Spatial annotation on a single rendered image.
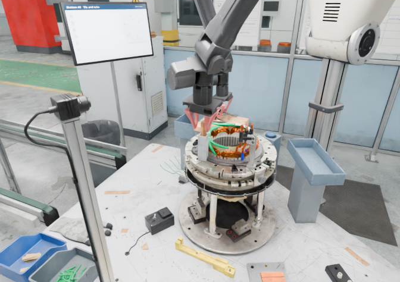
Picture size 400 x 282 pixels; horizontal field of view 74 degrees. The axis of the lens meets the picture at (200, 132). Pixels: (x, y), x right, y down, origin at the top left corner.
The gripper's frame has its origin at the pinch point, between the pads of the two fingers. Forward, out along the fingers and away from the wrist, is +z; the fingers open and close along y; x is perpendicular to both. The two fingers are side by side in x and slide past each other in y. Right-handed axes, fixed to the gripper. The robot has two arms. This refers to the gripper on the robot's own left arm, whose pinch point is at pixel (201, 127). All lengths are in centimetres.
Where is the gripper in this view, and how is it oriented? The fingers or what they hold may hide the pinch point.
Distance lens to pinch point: 81.6
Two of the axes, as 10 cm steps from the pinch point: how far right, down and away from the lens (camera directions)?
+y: 8.8, 2.6, -3.9
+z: -0.2, 8.5, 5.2
